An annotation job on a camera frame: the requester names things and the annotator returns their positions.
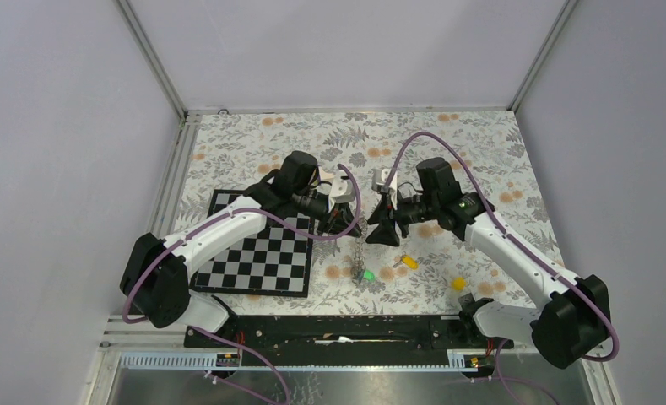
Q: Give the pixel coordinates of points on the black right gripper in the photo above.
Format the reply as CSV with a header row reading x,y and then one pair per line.
x,y
383,214

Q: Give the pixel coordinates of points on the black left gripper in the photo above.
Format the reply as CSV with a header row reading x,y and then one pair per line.
x,y
339,218

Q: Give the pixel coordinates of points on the yellow key tag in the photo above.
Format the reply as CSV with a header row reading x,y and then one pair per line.
x,y
407,261

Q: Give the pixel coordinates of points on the green key tag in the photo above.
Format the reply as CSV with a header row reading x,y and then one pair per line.
x,y
368,275

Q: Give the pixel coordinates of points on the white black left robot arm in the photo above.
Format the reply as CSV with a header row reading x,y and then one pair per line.
x,y
156,281

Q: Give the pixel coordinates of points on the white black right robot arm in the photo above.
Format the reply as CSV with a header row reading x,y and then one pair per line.
x,y
570,315

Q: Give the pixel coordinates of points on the floral patterned table mat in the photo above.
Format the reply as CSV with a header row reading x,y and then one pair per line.
x,y
234,151

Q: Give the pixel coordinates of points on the black white chessboard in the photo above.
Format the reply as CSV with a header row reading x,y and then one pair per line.
x,y
276,262

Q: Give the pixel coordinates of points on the yellow cube block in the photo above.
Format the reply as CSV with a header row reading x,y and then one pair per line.
x,y
458,284

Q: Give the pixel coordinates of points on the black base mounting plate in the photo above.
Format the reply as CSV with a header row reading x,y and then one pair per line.
x,y
333,341

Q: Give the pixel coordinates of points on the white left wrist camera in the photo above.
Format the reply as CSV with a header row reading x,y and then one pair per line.
x,y
341,189

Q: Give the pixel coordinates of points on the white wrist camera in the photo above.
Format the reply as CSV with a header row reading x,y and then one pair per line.
x,y
382,181
341,189

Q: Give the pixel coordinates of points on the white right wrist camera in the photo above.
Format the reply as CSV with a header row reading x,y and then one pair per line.
x,y
382,181

